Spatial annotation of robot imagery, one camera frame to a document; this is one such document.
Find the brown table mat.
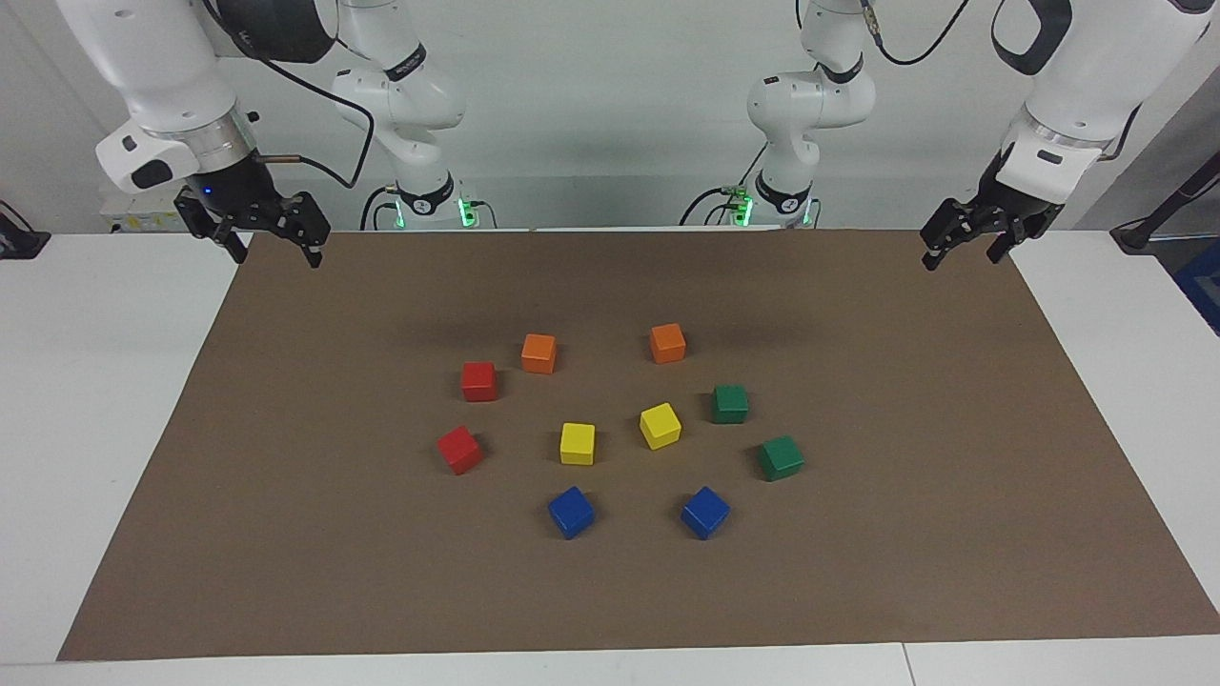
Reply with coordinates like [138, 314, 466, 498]
[55, 227, 1220, 662]

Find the black left base cable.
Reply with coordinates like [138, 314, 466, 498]
[679, 143, 768, 228]

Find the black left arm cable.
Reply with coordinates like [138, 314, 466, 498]
[858, 0, 973, 68]

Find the black tripod leg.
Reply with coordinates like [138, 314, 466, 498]
[1110, 152, 1220, 254]

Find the blue wooden block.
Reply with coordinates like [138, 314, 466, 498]
[547, 486, 597, 541]
[680, 486, 732, 541]

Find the white power strip box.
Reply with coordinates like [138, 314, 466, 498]
[100, 186, 206, 235]

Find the black stand foot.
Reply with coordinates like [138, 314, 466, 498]
[0, 200, 51, 260]

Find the black right base cable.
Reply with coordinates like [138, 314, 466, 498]
[359, 186, 401, 231]

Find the yellow wooden block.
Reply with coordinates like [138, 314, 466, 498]
[559, 422, 597, 467]
[639, 402, 683, 452]

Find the black base cable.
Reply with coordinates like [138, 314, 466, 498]
[359, 186, 401, 231]
[679, 143, 768, 228]

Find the blue crate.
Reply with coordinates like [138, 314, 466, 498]
[1172, 238, 1220, 336]

